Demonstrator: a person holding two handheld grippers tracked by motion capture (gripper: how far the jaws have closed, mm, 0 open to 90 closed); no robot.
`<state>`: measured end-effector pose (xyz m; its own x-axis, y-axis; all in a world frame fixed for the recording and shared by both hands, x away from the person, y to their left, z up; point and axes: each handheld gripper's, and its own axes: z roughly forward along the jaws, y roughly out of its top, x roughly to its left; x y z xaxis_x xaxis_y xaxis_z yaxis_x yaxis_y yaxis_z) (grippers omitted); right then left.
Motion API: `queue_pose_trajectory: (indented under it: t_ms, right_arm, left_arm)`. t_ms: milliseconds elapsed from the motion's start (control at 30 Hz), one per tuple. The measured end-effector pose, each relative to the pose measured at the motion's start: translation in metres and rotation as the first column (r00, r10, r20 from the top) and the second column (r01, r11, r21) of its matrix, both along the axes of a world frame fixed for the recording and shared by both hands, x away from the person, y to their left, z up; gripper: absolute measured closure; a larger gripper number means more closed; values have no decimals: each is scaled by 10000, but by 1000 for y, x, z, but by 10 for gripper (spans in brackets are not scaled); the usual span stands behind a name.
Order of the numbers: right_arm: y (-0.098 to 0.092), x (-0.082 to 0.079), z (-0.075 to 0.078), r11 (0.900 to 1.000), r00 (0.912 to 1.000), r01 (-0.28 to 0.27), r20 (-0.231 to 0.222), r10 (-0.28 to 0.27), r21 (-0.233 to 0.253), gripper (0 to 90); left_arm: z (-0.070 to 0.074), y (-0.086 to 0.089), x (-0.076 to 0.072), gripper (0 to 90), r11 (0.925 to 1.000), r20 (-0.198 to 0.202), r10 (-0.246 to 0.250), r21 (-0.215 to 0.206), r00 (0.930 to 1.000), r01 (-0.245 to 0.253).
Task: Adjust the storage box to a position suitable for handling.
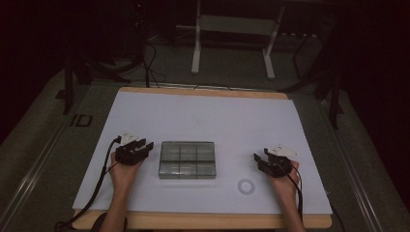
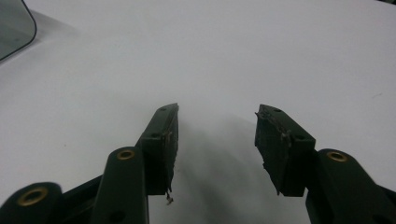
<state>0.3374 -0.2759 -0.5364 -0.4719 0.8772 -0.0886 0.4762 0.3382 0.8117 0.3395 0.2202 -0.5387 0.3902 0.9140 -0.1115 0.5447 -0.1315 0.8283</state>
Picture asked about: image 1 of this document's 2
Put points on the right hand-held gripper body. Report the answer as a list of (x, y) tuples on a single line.
[(278, 166)]

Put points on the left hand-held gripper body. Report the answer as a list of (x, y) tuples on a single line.
[(129, 156)]

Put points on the clear plastic compartment box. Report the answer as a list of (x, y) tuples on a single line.
[(187, 160)]

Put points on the person's left hand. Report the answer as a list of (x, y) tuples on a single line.
[(124, 175)]

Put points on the person's right hand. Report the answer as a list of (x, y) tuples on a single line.
[(285, 185)]

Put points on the wooden table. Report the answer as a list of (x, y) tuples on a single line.
[(199, 221)]

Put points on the black tripod stand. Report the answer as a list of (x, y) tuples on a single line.
[(68, 87), (335, 96)]

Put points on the white metal stand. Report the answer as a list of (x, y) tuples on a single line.
[(195, 48)]

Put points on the metal floor rail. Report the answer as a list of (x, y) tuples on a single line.
[(354, 180), (32, 174)]

